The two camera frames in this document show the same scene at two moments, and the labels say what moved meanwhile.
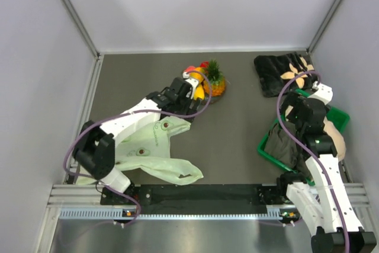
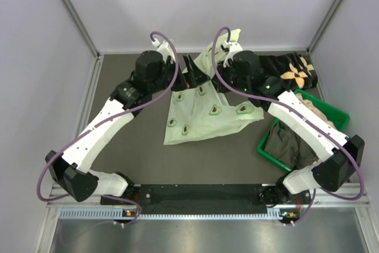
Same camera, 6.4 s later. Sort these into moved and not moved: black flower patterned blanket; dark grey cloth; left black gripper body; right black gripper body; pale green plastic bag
Moved: pale green plastic bag; right black gripper body; left black gripper body
Not moved: black flower patterned blanket; dark grey cloth
